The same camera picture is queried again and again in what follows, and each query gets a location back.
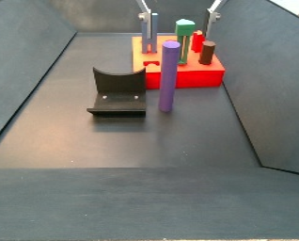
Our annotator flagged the red peg board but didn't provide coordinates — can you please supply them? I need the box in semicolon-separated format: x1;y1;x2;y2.
132;35;225;89

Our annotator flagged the brown round peg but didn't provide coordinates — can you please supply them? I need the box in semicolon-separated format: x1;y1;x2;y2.
199;40;217;65

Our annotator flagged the red star peg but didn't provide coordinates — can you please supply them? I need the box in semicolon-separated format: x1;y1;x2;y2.
191;30;205;53

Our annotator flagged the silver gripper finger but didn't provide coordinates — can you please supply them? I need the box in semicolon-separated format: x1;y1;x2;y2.
205;0;226;39
136;0;151;26

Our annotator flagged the black curved holder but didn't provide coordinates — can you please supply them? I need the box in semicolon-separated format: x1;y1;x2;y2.
87;69;147;117

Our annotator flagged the blue-grey H-shaped peg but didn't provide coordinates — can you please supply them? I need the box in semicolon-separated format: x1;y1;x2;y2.
140;13;159;54

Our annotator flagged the green pentagon peg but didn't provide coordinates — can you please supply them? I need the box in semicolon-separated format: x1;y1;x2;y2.
175;19;195;65

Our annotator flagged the purple round peg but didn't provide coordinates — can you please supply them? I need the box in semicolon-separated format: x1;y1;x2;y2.
159;40;182;112

